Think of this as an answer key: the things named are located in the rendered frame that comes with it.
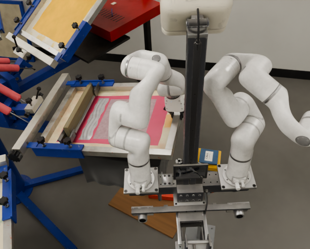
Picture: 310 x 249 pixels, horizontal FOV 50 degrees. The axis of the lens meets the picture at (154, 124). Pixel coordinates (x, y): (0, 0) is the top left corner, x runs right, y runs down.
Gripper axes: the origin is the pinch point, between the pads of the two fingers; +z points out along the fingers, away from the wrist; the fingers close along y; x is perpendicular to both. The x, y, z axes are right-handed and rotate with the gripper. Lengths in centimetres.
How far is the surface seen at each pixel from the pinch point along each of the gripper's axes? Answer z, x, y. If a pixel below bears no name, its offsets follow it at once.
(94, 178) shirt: 36, -20, -55
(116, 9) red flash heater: -8, 122, -72
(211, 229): 116, -4, 11
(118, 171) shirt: 24.9, -22.0, -35.1
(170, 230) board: 110, -12, -19
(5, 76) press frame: -10, 27, -124
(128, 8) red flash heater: -7, 125, -63
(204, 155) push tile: 18.8, -11.7, 15.0
